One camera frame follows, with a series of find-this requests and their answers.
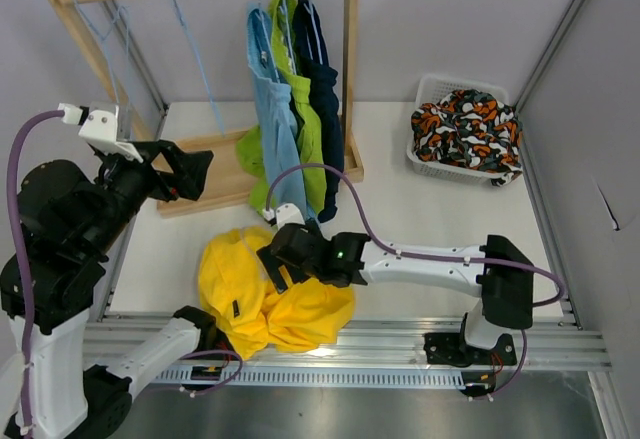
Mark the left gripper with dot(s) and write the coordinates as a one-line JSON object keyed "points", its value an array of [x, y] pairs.
{"points": [[187, 178]]}

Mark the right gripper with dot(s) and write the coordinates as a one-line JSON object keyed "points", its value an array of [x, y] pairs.
{"points": [[273, 266]]}

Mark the yellow shorts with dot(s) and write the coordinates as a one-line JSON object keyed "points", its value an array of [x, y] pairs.
{"points": [[234, 287]]}

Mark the blue hanger of camouflage shorts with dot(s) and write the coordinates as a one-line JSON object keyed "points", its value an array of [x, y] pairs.
{"points": [[114, 41]]}

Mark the orange camouflage shorts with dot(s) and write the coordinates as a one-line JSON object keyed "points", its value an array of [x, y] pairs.
{"points": [[472, 130]]}

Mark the blue hanger of yellow shorts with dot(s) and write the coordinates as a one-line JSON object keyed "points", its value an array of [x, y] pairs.
{"points": [[179, 14]]}

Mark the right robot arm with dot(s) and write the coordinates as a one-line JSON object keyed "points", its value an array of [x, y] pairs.
{"points": [[496, 274]]}

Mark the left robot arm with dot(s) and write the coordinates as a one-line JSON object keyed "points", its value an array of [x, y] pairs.
{"points": [[67, 224]]}

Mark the light blue shorts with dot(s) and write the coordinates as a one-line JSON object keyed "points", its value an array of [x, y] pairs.
{"points": [[275, 134]]}

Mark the blue hanger of light-blue shorts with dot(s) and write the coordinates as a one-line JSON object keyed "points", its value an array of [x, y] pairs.
{"points": [[270, 55]]}

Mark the navy blue shorts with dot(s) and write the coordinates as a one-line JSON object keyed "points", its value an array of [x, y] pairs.
{"points": [[322, 97]]}

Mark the lime green shorts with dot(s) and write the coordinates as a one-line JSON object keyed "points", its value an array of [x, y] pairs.
{"points": [[308, 130]]}

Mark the wooden clothes rack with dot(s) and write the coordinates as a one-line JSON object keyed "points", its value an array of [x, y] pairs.
{"points": [[232, 185]]}

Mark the white plastic basket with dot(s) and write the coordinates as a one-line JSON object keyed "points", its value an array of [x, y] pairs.
{"points": [[431, 89]]}

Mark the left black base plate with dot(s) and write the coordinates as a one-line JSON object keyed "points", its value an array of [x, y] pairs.
{"points": [[222, 350]]}

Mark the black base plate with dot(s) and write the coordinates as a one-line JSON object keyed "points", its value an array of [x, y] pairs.
{"points": [[447, 348], [222, 350]]}

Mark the white slotted cable duct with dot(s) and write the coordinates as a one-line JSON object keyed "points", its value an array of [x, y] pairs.
{"points": [[412, 378]]}

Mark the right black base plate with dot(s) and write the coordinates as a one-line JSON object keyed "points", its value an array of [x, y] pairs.
{"points": [[447, 348]]}

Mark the aluminium mounting rail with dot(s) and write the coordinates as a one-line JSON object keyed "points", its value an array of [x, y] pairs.
{"points": [[390, 344]]}

